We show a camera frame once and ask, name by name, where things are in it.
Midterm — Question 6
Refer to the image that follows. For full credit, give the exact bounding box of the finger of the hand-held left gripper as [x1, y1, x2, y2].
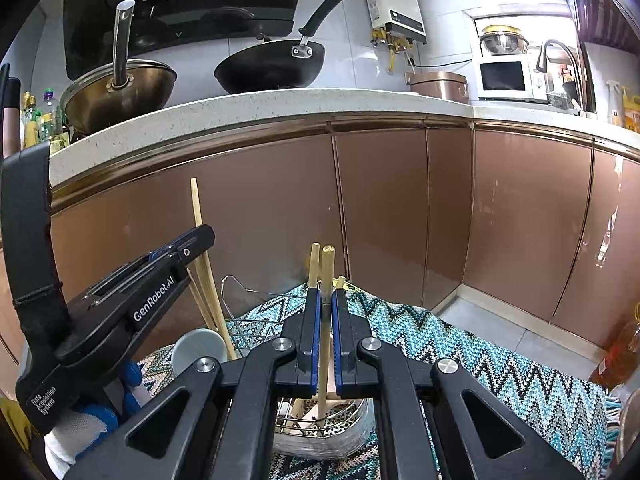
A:
[81, 225, 217, 307]

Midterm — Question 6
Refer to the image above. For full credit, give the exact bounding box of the person's left hand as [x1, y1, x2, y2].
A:
[44, 360, 153, 468]

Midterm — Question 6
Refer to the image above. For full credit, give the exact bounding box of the cooking oil bottle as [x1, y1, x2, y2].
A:
[587, 302, 640, 392]

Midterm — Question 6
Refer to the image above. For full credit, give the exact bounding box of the metal wire dish rack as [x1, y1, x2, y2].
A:
[219, 273, 321, 361]

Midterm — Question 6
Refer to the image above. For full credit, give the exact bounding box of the brown kitchen cabinet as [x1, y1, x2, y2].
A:
[0, 115, 640, 361]

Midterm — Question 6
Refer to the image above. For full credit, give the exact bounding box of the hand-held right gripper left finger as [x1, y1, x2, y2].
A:
[64, 287, 323, 480]

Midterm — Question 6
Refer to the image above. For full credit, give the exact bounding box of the steel pot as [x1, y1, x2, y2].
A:
[478, 24, 531, 57]

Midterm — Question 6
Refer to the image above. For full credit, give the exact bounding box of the white spray bottle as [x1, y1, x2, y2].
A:
[605, 80, 624, 126]

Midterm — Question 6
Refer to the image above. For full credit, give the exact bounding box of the clear plastic utensil holder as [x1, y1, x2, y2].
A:
[270, 394, 379, 461]

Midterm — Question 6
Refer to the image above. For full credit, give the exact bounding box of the steel wok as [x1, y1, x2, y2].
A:
[60, 0, 179, 137]

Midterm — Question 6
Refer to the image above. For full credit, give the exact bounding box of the black wok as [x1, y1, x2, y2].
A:
[214, 0, 352, 96]

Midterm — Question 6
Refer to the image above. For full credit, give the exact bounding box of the white water heater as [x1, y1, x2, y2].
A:
[362, 0, 429, 46]

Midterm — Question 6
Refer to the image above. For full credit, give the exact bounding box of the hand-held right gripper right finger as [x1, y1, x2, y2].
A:
[330, 287, 587, 480]

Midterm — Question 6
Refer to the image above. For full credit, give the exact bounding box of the yellow gas hose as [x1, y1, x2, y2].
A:
[384, 30, 402, 75]

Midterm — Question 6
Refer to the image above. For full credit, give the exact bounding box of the zigzag knitted cloth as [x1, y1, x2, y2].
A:
[135, 280, 621, 480]

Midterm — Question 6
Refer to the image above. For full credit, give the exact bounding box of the white microwave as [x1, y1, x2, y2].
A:
[476, 55, 552, 104]

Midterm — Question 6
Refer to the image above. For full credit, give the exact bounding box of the brown rice cooker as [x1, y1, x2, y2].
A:
[406, 71, 472, 107]

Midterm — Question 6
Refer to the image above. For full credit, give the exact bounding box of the pale blue ceramic spoon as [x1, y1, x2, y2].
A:
[172, 328, 229, 377]

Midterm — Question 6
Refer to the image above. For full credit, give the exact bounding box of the green cap bottle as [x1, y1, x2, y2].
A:
[41, 88, 65, 138]

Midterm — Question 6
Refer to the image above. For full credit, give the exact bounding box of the dark kitchen faucet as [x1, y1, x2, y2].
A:
[536, 38, 587, 112]

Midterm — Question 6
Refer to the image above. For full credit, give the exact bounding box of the white speckled countertop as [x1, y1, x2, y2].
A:
[47, 89, 640, 187]

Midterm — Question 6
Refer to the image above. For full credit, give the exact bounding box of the yellow condiment bottle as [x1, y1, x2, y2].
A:
[21, 91, 42, 150]

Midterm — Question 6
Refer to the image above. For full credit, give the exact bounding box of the black range hood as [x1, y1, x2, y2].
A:
[62, 0, 312, 81]

